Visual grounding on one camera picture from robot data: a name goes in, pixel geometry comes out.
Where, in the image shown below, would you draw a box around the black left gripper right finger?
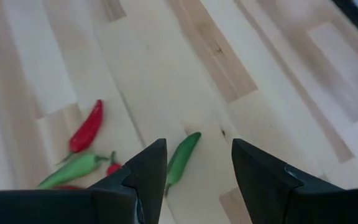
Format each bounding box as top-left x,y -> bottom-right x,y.
231,138 -> 358,224

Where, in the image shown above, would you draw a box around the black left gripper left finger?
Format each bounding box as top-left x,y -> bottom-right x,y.
0,138 -> 168,224

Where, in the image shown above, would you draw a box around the red chili pepper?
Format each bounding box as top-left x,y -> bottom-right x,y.
105,151 -> 123,177
57,99 -> 104,164
52,185 -> 85,190

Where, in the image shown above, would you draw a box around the green chili pepper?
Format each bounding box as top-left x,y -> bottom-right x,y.
37,151 -> 110,190
165,131 -> 203,197

